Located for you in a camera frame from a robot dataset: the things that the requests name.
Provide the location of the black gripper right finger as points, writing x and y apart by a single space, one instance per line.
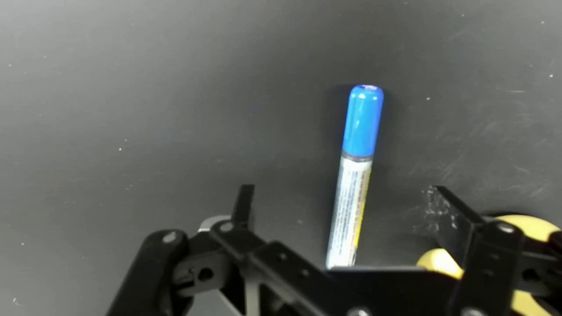
492 256

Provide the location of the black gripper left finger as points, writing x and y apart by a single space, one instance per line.
246 269

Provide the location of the blue marker pen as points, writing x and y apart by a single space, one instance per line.
355 176

